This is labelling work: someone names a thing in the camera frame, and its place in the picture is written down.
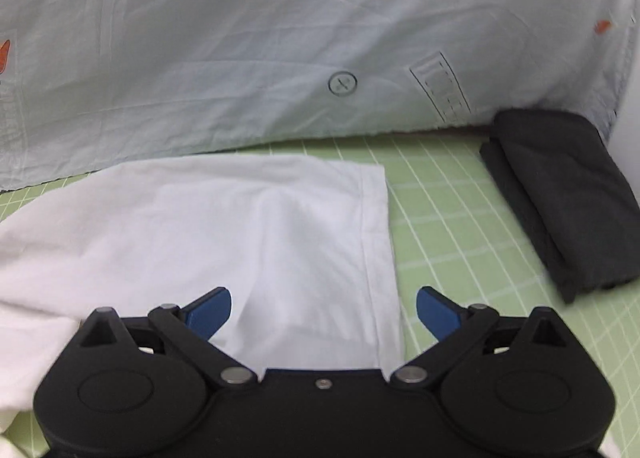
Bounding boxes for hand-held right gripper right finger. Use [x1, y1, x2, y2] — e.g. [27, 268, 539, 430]
[390, 286, 572, 392]

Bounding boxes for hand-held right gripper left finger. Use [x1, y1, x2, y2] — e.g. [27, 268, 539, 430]
[76, 287, 261, 392]

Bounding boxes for white pants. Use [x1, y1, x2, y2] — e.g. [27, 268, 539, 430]
[0, 153, 621, 458]

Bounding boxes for green grid mat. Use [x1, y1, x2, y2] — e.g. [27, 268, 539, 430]
[0, 131, 640, 458]

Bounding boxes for black folded cloth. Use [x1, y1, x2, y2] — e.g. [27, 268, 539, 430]
[479, 108, 640, 305]

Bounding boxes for carrot print sheet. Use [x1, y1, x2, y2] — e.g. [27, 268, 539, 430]
[0, 0, 632, 192]

